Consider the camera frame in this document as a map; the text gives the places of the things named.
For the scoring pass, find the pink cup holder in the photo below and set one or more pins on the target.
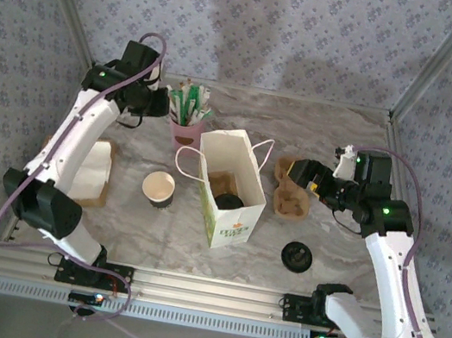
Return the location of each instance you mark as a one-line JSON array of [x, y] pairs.
[[185, 140]]

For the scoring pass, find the white printed paper bag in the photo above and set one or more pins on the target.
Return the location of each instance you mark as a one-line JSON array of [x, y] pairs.
[[232, 231]]

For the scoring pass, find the white sugar stick packet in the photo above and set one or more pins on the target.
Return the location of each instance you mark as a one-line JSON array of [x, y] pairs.
[[206, 114]]

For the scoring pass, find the aluminium frame rail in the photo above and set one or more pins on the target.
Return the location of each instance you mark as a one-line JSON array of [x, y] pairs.
[[396, 140]]

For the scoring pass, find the wide slotted aluminium rail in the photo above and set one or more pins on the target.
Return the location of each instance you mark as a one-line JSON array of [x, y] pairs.
[[204, 292]]

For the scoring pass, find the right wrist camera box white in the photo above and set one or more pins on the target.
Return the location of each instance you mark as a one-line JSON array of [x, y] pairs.
[[347, 162]]

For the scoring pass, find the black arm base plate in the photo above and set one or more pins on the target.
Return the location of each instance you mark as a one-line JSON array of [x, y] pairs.
[[297, 310], [119, 279]]

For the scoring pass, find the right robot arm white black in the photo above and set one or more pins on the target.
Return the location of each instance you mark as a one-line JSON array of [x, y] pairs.
[[389, 285]]

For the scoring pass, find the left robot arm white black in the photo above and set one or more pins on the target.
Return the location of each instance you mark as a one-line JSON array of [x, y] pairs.
[[69, 141]]

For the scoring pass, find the white napkin stack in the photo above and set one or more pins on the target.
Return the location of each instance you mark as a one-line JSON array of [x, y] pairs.
[[88, 193]]

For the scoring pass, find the green white straw packet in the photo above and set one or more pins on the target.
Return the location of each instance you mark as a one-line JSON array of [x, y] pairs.
[[179, 108], [194, 102]]

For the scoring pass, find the black paper coffee cup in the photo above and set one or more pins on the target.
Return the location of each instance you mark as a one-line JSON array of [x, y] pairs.
[[158, 187]]

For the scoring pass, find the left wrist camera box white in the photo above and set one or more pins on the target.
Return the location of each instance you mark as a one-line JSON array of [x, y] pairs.
[[155, 78]]

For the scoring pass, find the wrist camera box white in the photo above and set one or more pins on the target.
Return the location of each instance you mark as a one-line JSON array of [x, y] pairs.
[[347, 162], [155, 78]]

